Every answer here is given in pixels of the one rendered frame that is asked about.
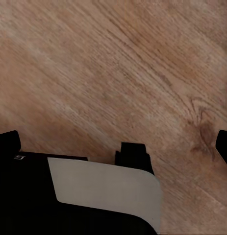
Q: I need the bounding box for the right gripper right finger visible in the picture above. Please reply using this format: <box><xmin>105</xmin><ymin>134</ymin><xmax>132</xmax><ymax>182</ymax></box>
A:
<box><xmin>215</xmin><ymin>130</ymin><xmax>227</xmax><ymax>163</ymax></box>

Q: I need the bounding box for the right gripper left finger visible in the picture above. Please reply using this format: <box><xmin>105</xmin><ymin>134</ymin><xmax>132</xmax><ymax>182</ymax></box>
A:
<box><xmin>0</xmin><ymin>130</ymin><xmax>21</xmax><ymax>182</ymax></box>

